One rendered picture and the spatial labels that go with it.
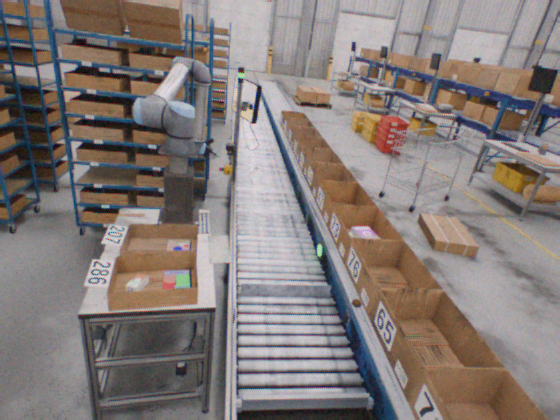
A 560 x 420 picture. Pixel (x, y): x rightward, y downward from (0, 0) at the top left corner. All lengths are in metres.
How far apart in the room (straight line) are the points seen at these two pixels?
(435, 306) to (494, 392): 0.39
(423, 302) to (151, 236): 1.51
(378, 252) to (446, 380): 0.79
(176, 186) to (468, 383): 1.78
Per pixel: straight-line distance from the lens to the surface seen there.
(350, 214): 2.28
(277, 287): 1.87
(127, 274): 2.01
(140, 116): 2.30
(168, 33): 3.29
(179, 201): 2.38
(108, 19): 3.36
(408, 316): 1.74
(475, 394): 1.52
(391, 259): 2.04
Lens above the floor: 1.94
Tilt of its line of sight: 26 degrees down
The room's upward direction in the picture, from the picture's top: 8 degrees clockwise
